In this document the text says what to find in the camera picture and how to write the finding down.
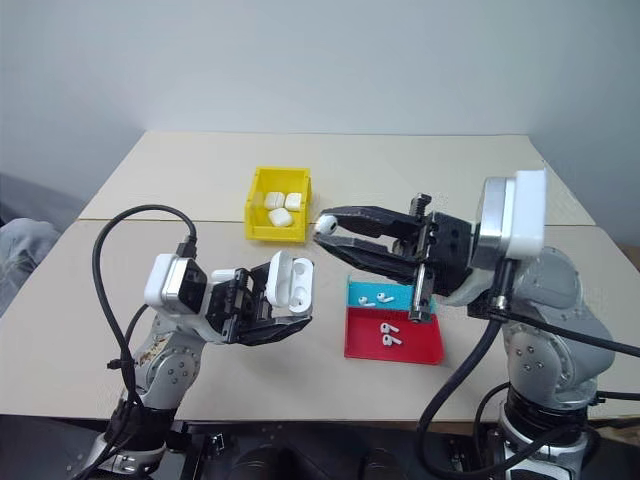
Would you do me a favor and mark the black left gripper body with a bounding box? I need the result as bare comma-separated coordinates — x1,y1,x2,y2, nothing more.
204,263,275,346

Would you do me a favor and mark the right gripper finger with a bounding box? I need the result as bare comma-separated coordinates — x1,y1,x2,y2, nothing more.
312,232,420,286
319,203,420,241

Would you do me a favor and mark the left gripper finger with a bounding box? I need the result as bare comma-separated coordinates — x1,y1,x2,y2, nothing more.
234,314,314,348
249,260,274,290

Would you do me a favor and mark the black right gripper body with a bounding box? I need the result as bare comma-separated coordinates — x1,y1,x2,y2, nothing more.
408,192,475,322

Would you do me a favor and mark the yellow plastic bin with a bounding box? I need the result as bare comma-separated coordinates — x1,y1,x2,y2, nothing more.
243,166,314,245

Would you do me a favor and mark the cyan plastic tray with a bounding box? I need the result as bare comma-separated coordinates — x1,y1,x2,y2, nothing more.
346,273,439,314

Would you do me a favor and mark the red plastic tray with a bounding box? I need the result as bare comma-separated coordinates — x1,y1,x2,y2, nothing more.
343,305,447,367

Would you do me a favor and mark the grey fabric bundle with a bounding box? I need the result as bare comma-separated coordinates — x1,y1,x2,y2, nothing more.
0,172,87,317

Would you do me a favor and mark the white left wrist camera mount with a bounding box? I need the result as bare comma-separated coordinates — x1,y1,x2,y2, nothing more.
143,253,209,317

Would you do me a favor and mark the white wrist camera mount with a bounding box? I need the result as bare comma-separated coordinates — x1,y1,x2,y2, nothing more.
143,253,209,317
469,169,547,274

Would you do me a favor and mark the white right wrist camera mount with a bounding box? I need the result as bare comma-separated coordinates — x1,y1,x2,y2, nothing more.
469,169,547,274

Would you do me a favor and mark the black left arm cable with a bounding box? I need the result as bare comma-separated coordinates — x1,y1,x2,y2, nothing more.
91,203,199,480

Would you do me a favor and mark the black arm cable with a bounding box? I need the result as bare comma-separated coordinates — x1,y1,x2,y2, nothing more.
91,203,199,480
416,259,601,476

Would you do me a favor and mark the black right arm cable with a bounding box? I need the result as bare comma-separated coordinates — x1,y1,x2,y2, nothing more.
416,259,601,476

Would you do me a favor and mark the thin black cable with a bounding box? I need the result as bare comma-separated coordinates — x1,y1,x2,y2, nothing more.
487,307,640,359

